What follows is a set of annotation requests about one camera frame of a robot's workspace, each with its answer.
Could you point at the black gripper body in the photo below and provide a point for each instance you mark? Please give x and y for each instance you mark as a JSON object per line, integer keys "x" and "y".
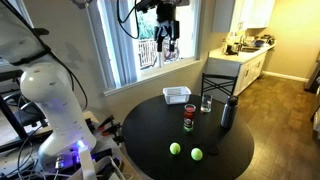
{"x": 167, "y": 23}

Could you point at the grey window curtain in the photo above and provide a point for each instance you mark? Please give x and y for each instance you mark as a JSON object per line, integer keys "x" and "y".
{"x": 114, "y": 45}

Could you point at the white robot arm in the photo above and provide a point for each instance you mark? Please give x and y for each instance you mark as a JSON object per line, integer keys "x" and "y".
{"x": 45, "y": 82}

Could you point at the green tennis ball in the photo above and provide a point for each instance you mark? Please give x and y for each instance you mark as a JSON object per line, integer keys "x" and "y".
{"x": 175, "y": 148}
{"x": 196, "y": 154}

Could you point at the orange black clamps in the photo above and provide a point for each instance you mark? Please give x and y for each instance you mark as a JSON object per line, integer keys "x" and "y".
{"x": 108, "y": 127}

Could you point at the white plastic container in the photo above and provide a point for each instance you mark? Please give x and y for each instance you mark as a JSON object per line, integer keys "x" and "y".
{"x": 176, "y": 95}

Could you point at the white kitchen counter cabinet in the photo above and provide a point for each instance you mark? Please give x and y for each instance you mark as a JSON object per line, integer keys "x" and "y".
{"x": 247, "y": 65}

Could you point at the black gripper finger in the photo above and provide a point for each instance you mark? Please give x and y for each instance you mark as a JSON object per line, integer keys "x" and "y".
{"x": 172, "y": 44}
{"x": 159, "y": 45}

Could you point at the round black table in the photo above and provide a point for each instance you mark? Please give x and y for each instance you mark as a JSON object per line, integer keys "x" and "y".
{"x": 153, "y": 125}

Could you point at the clear tennis ball canister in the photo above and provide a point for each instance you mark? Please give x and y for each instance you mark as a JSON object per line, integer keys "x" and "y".
{"x": 189, "y": 116}

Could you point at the clear drinking glass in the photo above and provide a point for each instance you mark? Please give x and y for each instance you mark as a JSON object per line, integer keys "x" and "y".
{"x": 206, "y": 103}

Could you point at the white upper kitchen cabinet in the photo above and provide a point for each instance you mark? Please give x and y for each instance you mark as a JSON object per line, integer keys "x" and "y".
{"x": 236, "y": 15}

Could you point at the black metal chair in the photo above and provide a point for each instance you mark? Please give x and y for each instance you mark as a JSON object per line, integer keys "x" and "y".
{"x": 223, "y": 83}

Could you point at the dark metal water bottle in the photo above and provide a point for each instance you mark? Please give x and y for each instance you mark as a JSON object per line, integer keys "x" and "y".
{"x": 229, "y": 112}

